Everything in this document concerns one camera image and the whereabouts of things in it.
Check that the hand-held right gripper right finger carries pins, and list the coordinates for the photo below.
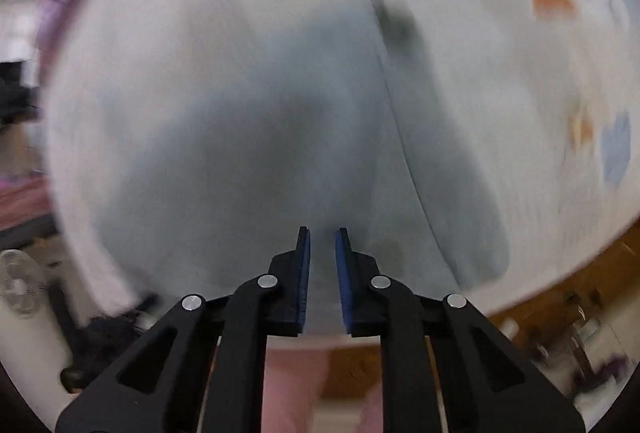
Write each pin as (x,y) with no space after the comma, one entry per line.
(341,273)

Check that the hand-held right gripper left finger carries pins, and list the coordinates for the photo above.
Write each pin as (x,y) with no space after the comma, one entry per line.
(305,273)

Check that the grey hoodie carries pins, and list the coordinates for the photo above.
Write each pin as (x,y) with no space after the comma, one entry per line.
(325,138)

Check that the person's pink pants legs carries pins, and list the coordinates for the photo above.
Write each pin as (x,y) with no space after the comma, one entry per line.
(295,388)

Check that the dark cloth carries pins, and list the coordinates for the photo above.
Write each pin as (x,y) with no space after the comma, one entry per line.
(105,338)

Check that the bed with leaf print sheet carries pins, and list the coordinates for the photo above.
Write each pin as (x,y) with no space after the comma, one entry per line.
(475,38)

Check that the white standing fan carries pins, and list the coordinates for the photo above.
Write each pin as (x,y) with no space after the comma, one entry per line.
(22,283)

